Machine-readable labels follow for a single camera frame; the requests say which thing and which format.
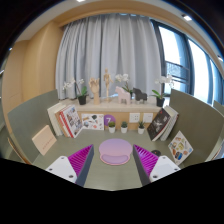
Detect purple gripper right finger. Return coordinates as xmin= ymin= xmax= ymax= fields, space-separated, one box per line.
xmin=133 ymin=145 xmax=180 ymax=186

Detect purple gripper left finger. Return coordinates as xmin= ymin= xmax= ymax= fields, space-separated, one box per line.
xmin=47 ymin=145 xmax=94 ymax=187

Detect black computer mouse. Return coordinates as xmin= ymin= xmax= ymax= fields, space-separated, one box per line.
xmin=151 ymin=150 xmax=161 ymax=157

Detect pink round mouse pad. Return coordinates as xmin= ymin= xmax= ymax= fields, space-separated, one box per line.
xmin=99 ymin=138 xmax=132 ymax=165

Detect colourful picture booklet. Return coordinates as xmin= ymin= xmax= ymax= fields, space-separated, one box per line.
xmin=168 ymin=131 xmax=193 ymax=165

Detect small succulent white pot right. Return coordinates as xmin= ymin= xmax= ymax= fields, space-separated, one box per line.
xmin=138 ymin=121 xmax=145 ymax=134

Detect small succulent white pot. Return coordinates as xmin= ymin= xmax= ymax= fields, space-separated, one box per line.
xmin=138 ymin=121 xmax=145 ymax=134
xmin=121 ymin=121 xmax=128 ymax=133
xmin=108 ymin=121 xmax=116 ymax=133

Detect beige wooden board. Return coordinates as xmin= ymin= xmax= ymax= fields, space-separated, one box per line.
xmin=32 ymin=125 xmax=57 ymax=155

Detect black cover book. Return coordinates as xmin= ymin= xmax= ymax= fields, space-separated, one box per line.
xmin=147 ymin=109 xmax=171 ymax=141

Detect white illustrated card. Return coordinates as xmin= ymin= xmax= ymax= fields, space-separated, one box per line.
xmin=81 ymin=113 xmax=104 ymax=130

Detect small succulent white pot middle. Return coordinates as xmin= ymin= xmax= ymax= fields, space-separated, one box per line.
xmin=121 ymin=121 xmax=128 ymax=133

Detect red white magazine book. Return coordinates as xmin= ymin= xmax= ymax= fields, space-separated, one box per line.
xmin=60 ymin=105 xmax=83 ymax=138

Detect wooden shelf ledge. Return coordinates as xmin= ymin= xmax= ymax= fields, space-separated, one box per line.
xmin=61 ymin=97 xmax=160 ymax=130

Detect small succulent white pot left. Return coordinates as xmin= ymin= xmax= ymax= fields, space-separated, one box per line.
xmin=108 ymin=121 xmax=116 ymax=133

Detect white leaning books right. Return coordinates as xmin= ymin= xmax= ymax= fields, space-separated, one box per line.
xmin=160 ymin=106 xmax=179 ymax=141

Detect white leaning books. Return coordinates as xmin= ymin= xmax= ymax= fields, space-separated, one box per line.
xmin=160 ymin=106 xmax=179 ymax=141
xmin=47 ymin=103 xmax=64 ymax=136

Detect purple number seven disc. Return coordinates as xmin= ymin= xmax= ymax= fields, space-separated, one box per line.
xmin=104 ymin=114 xmax=116 ymax=126

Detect white leaning books left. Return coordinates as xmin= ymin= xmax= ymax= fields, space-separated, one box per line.
xmin=47 ymin=103 xmax=64 ymax=136

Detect grey right partition panel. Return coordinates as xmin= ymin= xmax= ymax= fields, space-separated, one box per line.
xmin=169 ymin=89 xmax=224 ymax=168

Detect grey partition panel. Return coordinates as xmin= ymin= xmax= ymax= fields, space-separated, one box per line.
xmin=169 ymin=89 xmax=224 ymax=168
xmin=8 ymin=90 xmax=59 ymax=163

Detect grey left partition panel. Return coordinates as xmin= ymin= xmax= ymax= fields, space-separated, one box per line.
xmin=8 ymin=90 xmax=59 ymax=163

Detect white orchid black pot left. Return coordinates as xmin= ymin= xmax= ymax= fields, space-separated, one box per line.
xmin=63 ymin=79 xmax=87 ymax=105

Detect white orchid black pot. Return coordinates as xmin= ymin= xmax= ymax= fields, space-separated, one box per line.
xmin=63 ymin=79 xmax=87 ymax=105
xmin=153 ymin=75 xmax=174 ymax=107

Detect dark horse figurine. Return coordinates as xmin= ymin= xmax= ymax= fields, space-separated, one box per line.
xmin=133 ymin=88 xmax=147 ymax=101

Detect pink horse figurine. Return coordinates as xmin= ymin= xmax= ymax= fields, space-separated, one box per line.
xmin=115 ymin=87 xmax=131 ymax=104

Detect wooden hand model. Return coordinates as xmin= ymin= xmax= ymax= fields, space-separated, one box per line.
xmin=89 ymin=78 xmax=100 ymax=105

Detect white orchid black pot right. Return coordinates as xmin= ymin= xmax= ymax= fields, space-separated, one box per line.
xmin=153 ymin=75 xmax=174 ymax=107

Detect white orchid middle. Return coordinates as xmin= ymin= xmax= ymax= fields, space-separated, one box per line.
xmin=115 ymin=74 xmax=133 ymax=94

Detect wooden mannequin figure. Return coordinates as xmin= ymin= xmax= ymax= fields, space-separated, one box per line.
xmin=103 ymin=68 xmax=113 ymax=101

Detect grey curtain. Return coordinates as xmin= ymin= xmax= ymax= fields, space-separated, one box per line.
xmin=55 ymin=13 xmax=161 ymax=99

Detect white wall socket right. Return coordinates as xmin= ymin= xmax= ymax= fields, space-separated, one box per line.
xmin=143 ymin=113 xmax=153 ymax=123

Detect white wall socket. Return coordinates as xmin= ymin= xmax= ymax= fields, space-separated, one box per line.
xmin=129 ymin=113 xmax=140 ymax=123
xmin=143 ymin=113 xmax=153 ymax=123

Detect white wall socket left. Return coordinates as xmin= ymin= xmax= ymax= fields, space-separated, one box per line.
xmin=129 ymin=113 xmax=140 ymax=123

